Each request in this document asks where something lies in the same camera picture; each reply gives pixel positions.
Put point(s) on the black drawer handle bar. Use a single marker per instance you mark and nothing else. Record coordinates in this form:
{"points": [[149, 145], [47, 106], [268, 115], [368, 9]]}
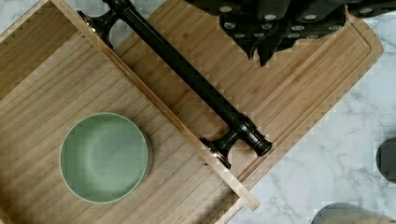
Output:
{"points": [[241, 127]]}

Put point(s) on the bamboo cutting board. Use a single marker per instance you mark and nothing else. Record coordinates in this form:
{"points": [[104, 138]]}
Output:
{"points": [[285, 98]]}

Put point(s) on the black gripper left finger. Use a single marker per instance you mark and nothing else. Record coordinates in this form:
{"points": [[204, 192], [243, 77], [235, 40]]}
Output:
{"points": [[244, 30]]}

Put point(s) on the green ceramic bowl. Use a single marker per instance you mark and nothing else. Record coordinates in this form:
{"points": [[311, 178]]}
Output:
{"points": [[104, 157]]}

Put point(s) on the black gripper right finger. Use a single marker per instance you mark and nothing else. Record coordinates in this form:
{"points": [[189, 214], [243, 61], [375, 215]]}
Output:
{"points": [[288, 32]]}

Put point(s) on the grey pot lid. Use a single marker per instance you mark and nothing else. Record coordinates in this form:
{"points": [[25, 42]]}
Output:
{"points": [[346, 213]]}

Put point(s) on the wooden drawer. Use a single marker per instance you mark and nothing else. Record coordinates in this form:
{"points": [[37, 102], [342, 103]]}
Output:
{"points": [[54, 72]]}

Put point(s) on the black round lid knob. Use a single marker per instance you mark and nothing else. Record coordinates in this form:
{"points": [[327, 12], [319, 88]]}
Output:
{"points": [[386, 159]]}

